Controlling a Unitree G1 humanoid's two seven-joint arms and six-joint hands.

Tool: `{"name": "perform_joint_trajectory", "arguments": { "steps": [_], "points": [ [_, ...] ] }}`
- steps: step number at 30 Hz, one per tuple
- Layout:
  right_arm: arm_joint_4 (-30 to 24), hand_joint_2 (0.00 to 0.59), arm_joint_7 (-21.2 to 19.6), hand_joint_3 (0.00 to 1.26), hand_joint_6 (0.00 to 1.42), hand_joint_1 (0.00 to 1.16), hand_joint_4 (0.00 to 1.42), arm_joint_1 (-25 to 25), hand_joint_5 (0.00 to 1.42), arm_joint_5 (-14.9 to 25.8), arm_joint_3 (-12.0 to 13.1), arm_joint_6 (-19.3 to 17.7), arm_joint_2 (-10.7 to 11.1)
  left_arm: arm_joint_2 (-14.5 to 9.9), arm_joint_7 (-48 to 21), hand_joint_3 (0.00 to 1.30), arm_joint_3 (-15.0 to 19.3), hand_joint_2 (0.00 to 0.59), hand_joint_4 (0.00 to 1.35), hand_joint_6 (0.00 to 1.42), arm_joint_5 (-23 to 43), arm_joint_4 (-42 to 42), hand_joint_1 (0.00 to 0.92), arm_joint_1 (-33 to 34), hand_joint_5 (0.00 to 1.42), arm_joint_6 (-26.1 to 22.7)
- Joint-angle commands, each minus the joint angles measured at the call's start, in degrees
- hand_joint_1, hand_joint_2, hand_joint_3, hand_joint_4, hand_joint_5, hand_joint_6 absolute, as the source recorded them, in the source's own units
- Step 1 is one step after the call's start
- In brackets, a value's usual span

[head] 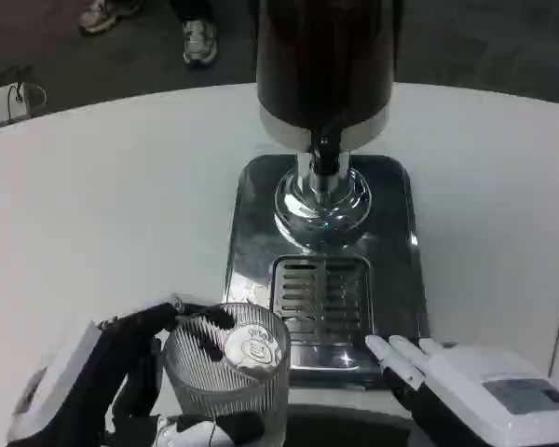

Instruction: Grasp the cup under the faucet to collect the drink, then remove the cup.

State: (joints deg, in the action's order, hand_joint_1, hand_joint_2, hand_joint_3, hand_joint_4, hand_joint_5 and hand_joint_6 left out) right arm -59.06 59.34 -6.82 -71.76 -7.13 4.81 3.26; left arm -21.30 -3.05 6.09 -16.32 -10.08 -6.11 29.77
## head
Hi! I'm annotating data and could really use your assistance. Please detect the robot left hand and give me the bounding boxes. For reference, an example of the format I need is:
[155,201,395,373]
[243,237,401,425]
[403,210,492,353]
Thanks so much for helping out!
[7,293,266,447]

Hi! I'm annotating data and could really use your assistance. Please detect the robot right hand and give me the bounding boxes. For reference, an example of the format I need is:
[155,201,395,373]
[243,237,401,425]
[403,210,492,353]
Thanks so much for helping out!
[364,334,559,447]

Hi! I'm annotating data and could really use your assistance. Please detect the clear ribbed glass cup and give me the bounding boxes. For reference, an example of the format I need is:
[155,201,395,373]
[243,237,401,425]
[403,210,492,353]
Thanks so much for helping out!
[162,302,292,447]

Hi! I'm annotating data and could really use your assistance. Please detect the steel drip grid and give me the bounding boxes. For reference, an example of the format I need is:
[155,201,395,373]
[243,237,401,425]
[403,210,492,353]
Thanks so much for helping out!
[269,254,373,346]

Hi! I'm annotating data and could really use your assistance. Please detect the steel drip tray base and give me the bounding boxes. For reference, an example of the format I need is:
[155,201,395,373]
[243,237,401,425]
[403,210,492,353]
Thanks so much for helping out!
[219,154,433,390]

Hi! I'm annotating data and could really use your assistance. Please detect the black dispenser tap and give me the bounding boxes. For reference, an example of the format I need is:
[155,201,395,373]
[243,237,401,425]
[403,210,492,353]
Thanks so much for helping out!
[308,121,347,177]

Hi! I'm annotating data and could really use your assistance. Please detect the black drink dispenser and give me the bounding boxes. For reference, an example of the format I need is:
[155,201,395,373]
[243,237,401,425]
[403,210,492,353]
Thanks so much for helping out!
[253,0,405,248]

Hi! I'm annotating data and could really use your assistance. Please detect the person's shoe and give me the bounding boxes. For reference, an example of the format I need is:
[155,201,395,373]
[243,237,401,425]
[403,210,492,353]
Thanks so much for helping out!
[182,17,218,67]
[78,0,143,35]

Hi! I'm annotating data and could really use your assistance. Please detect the white box with cable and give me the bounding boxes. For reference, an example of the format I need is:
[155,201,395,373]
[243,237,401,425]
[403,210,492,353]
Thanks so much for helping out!
[0,80,48,132]

